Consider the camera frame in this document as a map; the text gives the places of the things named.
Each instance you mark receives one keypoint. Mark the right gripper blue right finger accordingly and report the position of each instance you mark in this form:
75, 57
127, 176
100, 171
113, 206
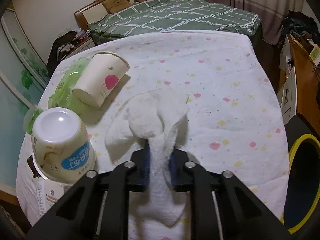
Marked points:
222, 206

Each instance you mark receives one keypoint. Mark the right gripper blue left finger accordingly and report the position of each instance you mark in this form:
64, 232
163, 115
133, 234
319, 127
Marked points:
97, 205

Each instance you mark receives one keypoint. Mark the white yogurt tub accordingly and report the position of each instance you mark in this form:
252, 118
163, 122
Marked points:
62, 150

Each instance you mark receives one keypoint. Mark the white towel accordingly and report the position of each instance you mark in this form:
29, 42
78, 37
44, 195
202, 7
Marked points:
155, 116

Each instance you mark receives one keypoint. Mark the clear green plastic bottle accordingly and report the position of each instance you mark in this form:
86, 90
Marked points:
30, 117

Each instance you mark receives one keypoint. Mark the black bin yellow rim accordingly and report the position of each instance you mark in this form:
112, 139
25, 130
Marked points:
302, 197

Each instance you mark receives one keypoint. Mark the white dotted tablecloth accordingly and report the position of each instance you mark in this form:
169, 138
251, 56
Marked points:
234, 122

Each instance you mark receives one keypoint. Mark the wooden desk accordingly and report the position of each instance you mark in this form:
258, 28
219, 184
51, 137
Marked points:
298, 94

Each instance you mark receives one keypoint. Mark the white paper cup apple print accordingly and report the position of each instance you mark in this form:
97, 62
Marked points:
99, 78

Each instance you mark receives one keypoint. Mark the white nightstand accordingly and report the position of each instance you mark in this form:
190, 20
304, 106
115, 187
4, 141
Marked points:
86, 44

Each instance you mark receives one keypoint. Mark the dark clothes on nightstand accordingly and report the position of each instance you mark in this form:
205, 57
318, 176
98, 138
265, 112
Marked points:
62, 46

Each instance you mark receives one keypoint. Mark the wooden headboard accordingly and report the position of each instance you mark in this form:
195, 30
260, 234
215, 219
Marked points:
90, 14

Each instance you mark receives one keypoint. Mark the pile of dark clothes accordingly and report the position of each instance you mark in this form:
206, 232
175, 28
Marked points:
299, 26

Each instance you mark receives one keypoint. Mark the bed with green plaid duvet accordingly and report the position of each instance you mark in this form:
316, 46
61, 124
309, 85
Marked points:
170, 15

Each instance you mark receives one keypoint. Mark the left brown pillow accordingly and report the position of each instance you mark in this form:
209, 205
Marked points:
114, 6

